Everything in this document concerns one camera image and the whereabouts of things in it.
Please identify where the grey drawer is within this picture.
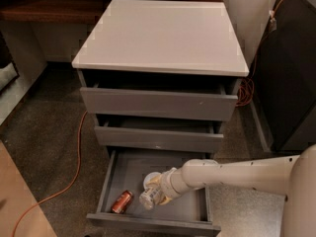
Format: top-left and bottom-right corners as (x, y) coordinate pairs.
(87, 148), (220, 237)
(95, 116), (223, 153)
(80, 87), (237, 121)

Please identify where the dark cabinet on right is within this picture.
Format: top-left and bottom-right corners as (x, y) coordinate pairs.
(252, 0), (316, 152)

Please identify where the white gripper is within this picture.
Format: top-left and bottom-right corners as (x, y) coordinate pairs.
(147, 168), (180, 205)

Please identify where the dark wooden counter shelf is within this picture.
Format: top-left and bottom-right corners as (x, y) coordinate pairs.
(0, 0), (223, 25)

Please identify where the grey bottom drawer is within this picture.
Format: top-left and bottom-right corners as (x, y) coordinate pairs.
(87, 148), (220, 237)

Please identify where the orange extension cable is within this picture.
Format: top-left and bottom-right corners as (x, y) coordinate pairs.
(11, 0), (316, 237)

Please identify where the dark framed object at left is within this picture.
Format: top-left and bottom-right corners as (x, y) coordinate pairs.
(0, 33), (19, 93)

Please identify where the white round bowl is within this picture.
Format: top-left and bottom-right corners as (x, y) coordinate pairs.
(143, 172), (161, 189)

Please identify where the grey drawer cabinet white top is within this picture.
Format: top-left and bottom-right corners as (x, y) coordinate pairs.
(71, 0), (250, 237)

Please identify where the orange soda can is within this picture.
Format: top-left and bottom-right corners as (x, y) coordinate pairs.
(111, 191), (133, 214)

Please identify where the grey top drawer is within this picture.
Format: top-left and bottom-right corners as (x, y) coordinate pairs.
(80, 87), (237, 121)

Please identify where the grey middle drawer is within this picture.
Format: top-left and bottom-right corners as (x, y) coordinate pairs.
(95, 116), (223, 153)

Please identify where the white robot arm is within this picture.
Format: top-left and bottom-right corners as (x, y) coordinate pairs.
(139, 145), (316, 237)

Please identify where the clear plastic bottle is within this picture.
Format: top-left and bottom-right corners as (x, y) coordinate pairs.
(139, 186), (162, 210)

